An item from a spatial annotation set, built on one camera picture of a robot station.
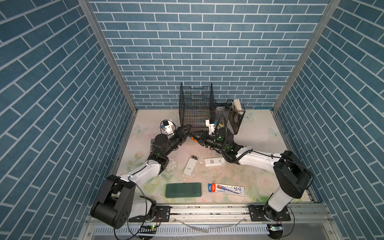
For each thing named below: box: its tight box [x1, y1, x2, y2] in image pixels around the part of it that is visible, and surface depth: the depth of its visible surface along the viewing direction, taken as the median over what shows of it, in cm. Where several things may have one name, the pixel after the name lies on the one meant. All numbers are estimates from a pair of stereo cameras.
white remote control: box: [204, 157, 226, 167], surface depth 92 cm
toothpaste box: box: [208, 183, 245, 197], surface depth 82 cm
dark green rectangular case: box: [165, 182, 202, 199], surface depth 82 cm
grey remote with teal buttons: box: [183, 154, 199, 177], surface depth 91 cm
